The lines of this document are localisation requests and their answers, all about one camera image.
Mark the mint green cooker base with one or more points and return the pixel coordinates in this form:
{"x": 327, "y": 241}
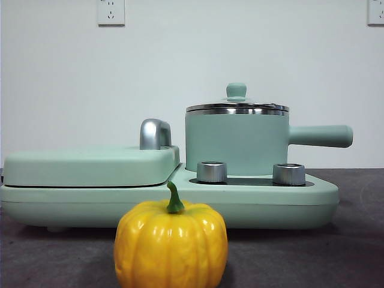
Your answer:
{"x": 255, "y": 207}

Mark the silver cooker dial knob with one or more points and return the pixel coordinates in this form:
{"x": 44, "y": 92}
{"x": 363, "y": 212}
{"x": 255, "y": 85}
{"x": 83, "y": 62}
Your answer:
{"x": 211, "y": 172}
{"x": 289, "y": 174}

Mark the yellow toy pumpkin green stem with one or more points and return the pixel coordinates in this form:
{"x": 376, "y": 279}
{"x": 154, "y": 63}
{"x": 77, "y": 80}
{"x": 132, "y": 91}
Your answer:
{"x": 171, "y": 240}

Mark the white wall socket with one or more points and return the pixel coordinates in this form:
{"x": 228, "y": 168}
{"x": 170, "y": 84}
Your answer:
{"x": 111, "y": 13}
{"x": 376, "y": 13}

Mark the glass pot lid green knob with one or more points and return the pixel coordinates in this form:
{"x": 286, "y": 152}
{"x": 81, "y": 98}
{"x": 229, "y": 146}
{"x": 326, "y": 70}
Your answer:
{"x": 236, "y": 91}

